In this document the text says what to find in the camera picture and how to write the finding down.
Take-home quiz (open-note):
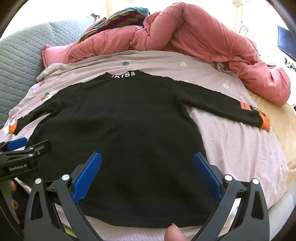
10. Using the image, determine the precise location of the black monitor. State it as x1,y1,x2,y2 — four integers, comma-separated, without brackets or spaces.
277,25,296,62

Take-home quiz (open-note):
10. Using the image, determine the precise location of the person's right hand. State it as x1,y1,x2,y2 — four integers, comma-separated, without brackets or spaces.
165,225,192,241

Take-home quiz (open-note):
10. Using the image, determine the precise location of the cream blanket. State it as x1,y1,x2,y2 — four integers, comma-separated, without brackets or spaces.
251,93,296,193

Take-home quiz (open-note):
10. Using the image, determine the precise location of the black sweater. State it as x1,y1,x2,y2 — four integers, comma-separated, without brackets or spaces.
9,71,271,229

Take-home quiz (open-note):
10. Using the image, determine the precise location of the striped cloth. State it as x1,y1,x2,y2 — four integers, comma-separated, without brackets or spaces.
80,8,151,42

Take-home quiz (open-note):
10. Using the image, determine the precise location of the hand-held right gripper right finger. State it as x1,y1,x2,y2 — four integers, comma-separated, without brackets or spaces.
192,152,271,241

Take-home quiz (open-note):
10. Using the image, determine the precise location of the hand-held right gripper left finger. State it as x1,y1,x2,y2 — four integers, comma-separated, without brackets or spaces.
24,152,104,241

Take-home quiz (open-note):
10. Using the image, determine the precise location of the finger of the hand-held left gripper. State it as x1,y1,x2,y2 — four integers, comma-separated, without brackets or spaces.
0,137,28,152
28,140,52,158

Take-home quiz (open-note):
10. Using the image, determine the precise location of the pink duvet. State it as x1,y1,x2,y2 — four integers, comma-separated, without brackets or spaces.
42,2,291,106

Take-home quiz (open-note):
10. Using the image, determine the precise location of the mauve printed blanket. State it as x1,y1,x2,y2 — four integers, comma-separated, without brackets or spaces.
0,50,289,241

